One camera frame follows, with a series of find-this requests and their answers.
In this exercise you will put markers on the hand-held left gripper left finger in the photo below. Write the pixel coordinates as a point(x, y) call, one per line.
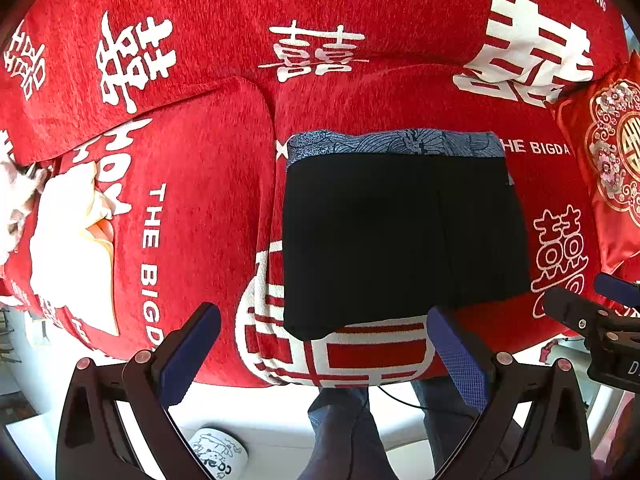
point(192, 350)

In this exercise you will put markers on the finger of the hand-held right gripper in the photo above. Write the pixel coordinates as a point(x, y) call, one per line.
point(572, 310)
point(620, 292)

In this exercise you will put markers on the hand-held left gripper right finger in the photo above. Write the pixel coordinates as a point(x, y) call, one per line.
point(457, 355)

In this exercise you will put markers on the black pants with patterned waistband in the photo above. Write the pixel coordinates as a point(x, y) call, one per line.
point(400, 235)

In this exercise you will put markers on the person's right leg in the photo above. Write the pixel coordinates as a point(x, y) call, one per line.
point(445, 420)

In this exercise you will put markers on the white printed mug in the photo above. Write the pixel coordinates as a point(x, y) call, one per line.
point(220, 455)

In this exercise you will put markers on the red embroidered satin cushion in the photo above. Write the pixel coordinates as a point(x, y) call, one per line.
point(610, 160)

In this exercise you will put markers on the person's legs in jeans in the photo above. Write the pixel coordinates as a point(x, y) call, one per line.
point(340, 440)

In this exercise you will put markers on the cream white cloth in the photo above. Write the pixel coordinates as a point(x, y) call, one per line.
point(70, 260)

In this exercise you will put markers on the small white box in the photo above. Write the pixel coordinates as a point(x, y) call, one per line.
point(37, 331)

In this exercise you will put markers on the red printed sofa cover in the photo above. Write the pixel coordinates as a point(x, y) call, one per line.
point(200, 160)

